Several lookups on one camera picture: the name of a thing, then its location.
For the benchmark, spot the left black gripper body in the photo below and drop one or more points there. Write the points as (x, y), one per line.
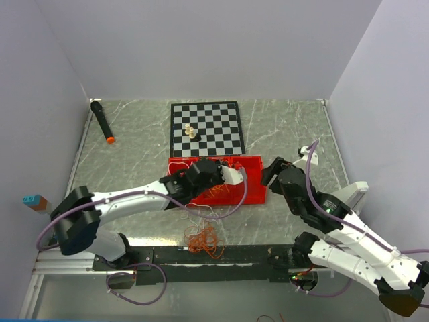
(216, 180)

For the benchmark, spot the white grey stand device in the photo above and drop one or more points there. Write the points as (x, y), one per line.
(353, 195)

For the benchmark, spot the black white chessboard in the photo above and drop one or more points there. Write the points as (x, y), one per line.
(218, 123)

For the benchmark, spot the cream chess piece short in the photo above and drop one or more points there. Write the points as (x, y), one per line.
(191, 133)

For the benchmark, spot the cream chess piece tall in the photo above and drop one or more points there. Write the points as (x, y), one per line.
(187, 129)

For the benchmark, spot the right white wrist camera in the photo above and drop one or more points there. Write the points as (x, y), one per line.
(303, 153)

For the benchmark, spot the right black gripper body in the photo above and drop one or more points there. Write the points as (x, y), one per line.
(279, 164)

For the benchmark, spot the red three-compartment bin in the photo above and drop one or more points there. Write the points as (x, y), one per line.
(227, 194)

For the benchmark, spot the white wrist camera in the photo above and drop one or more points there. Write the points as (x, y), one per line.
(231, 176)
(303, 153)

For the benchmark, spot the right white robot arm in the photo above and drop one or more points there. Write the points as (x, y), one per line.
(398, 280)

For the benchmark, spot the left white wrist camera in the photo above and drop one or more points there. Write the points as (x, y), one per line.
(231, 176)

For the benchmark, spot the black chess piece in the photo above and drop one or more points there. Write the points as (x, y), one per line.
(197, 137)

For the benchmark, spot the black marker orange cap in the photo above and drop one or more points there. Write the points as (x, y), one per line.
(97, 110)

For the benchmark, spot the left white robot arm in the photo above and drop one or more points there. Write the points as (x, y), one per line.
(78, 220)

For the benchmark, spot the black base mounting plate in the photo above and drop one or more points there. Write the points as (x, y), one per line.
(272, 262)

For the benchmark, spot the blue brown toy block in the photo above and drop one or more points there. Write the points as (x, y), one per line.
(37, 203)

